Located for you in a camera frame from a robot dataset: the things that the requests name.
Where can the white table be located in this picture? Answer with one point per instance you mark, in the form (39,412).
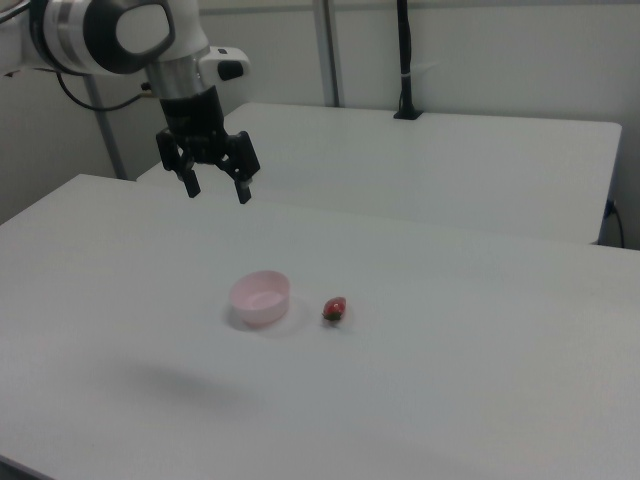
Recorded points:
(425,165)

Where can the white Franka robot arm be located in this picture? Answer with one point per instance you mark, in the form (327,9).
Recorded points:
(75,30)

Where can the pink plastic bowl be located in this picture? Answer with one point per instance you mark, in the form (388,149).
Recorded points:
(260,302)

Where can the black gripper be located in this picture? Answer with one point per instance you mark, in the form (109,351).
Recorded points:
(192,120)

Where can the grey metal wall post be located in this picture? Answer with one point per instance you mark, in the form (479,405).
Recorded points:
(107,135)
(330,50)

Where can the black pole with base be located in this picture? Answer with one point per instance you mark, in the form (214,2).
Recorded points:
(406,60)

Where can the red strawberry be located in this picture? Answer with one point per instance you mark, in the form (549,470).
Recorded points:
(334,308)

